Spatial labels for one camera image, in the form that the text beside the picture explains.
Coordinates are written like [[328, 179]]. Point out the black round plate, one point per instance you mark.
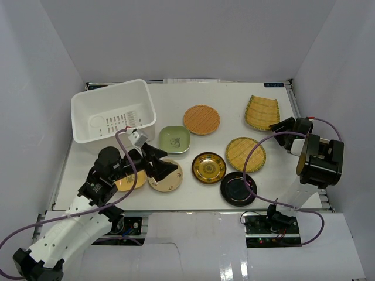
[[235, 192]]

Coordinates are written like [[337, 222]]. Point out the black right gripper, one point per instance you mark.
[[288, 123]]

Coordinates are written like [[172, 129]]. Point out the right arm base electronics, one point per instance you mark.
[[262, 232]]

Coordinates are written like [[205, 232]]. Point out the round orange woven plate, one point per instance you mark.
[[201, 120]]

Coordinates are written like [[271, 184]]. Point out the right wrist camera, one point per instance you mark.
[[297, 146]]

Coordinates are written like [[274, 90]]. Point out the yellow square panda dish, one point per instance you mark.
[[125, 184]]

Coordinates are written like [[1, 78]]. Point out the yellow ornate round plate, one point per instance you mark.
[[209, 168]]

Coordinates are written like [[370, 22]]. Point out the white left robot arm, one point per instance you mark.
[[90, 215]]

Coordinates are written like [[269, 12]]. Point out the beige round patterned plate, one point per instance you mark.
[[169, 183]]

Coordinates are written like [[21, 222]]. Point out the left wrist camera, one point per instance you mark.
[[137, 138]]

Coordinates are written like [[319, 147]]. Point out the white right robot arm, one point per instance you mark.
[[319, 166]]

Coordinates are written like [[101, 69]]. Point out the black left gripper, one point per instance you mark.
[[149, 163]]

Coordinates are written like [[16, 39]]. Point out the white plastic bin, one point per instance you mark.
[[96, 115]]

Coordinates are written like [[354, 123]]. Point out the green square panda dish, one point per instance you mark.
[[174, 139]]

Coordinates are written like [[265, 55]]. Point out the round green-rimmed bamboo plate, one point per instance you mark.
[[237, 151]]

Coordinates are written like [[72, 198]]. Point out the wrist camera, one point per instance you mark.
[[137, 138], [297, 146]]

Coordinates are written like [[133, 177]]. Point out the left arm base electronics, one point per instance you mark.
[[127, 231]]

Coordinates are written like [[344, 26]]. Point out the square green-rimmed bamboo tray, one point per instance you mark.
[[261, 113]]

